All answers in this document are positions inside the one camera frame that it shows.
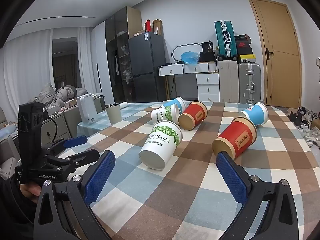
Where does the dark glass wardrobe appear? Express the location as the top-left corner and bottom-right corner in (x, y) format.
(94, 6), (143, 105)

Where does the pile of grey bedding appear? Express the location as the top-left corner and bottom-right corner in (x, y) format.
(37, 83), (87, 108)

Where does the grey drawer cabinet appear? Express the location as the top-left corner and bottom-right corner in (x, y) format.
(40, 110), (73, 146)

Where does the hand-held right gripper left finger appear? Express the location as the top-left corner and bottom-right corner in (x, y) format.
(33, 150), (117, 240)

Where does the white suitcase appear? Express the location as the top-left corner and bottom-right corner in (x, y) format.
(217, 60), (239, 103)

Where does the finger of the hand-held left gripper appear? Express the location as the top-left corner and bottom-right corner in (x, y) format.
(57, 149), (100, 168)
(42, 135), (88, 155)

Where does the oval ring mirror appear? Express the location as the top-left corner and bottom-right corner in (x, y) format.
(171, 43), (203, 62)

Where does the blue paper cup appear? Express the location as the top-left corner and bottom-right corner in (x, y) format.
(239, 102), (269, 127)
(164, 96), (187, 117)

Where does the dark grey refrigerator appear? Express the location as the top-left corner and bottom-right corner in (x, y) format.
(128, 32), (167, 103)

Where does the pile of shoes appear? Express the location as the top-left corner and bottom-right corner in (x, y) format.
(287, 106), (320, 147)

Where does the blue plastic bag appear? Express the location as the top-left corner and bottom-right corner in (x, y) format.
(180, 51), (200, 65)

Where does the checkered tablecloth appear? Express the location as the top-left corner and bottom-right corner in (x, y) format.
(76, 101), (320, 240)

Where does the teal suitcase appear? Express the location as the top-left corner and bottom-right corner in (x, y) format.
(214, 21), (237, 61)

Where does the white sheer curtain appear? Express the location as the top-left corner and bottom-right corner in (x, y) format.
(76, 26), (97, 93)
(0, 27), (54, 117)

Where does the grey green tumbler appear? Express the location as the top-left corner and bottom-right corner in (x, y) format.
(105, 103), (122, 125)

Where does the white electric kettle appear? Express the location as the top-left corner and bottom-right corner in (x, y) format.
(76, 93), (98, 124)

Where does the silver suitcase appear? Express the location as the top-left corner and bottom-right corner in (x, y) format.
(238, 62), (262, 105)

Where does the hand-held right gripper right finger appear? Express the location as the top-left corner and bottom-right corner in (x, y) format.
(216, 151), (300, 240)

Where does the person's left forearm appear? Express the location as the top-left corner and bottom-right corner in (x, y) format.
(0, 176), (38, 230)

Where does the black bag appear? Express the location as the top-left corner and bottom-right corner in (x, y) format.
(199, 41), (216, 62)

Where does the person's left hand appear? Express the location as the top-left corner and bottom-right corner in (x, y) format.
(19, 182), (42, 197)

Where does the white drawer cabinet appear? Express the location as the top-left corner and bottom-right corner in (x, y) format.
(196, 73), (221, 102)

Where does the red paper cup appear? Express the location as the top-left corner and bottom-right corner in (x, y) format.
(178, 101), (208, 131)
(212, 117), (257, 160)

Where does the white green leaf paper cup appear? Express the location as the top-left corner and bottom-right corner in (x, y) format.
(139, 120), (183, 170)
(151, 103), (181, 126)

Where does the cardboard box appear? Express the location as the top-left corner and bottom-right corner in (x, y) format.
(152, 19), (164, 35)

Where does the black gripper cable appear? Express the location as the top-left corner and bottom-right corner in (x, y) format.
(46, 116), (58, 145)

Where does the stack of shoe boxes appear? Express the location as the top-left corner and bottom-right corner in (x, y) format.
(235, 35), (256, 64)

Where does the white desk with drawers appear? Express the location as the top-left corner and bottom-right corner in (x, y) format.
(157, 62), (218, 100)

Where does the wooden door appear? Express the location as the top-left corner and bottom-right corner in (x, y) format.
(247, 0), (302, 107)

